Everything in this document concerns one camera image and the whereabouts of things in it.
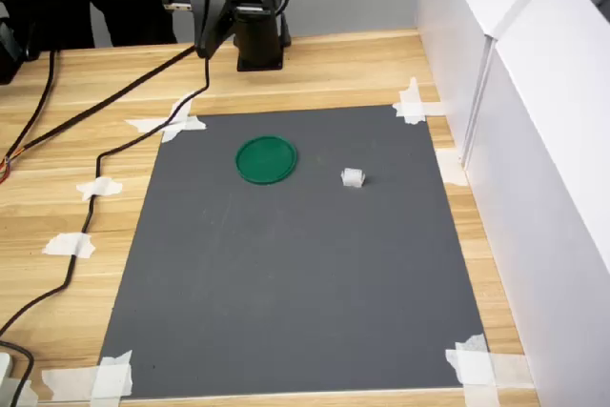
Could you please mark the small white plastic terminal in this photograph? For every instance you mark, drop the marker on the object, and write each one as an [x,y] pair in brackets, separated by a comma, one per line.
[353,177]

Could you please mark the round green lid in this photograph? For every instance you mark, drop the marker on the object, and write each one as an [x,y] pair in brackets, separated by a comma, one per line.
[267,159]

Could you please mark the white tape piece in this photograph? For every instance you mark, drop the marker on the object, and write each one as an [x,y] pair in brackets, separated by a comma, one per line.
[102,187]
[411,109]
[26,395]
[474,369]
[452,168]
[112,376]
[183,122]
[69,244]

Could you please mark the short white partition panel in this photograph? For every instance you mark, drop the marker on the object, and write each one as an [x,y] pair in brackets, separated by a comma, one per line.
[453,21]

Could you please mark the dark grey mat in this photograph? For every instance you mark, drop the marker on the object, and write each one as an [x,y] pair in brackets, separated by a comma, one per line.
[286,283]

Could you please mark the long white partition panel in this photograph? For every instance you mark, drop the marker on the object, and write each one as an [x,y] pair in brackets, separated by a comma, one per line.
[548,188]

